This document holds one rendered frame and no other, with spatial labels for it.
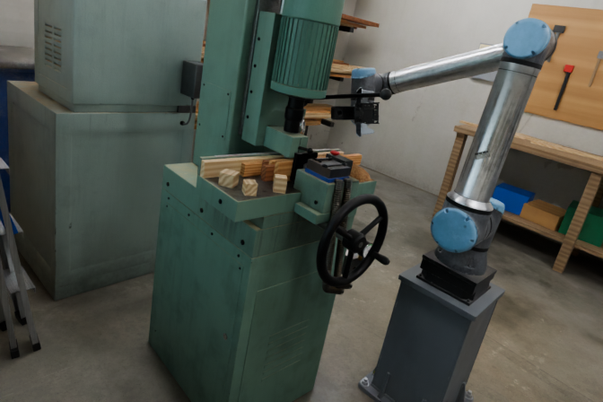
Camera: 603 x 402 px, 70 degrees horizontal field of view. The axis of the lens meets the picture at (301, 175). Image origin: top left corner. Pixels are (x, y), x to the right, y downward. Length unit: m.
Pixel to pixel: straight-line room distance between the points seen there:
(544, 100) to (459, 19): 1.12
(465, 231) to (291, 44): 0.78
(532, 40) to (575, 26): 2.96
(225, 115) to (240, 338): 0.72
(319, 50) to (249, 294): 0.74
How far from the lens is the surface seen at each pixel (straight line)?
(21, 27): 3.40
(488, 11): 4.63
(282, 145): 1.39
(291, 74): 1.30
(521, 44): 1.43
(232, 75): 1.47
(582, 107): 4.31
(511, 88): 1.43
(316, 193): 1.24
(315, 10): 1.29
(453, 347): 1.75
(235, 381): 1.55
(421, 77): 1.69
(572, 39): 4.37
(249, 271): 1.29
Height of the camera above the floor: 1.34
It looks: 18 degrees down
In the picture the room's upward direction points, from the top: 11 degrees clockwise
